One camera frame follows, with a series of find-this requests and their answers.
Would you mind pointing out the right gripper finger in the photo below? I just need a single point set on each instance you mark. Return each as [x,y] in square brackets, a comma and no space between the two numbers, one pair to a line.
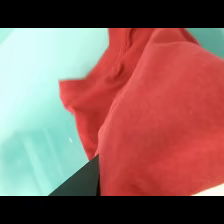
[81,183]

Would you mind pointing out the red T-shirt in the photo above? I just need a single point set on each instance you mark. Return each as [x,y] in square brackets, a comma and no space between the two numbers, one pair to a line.
[156,120]

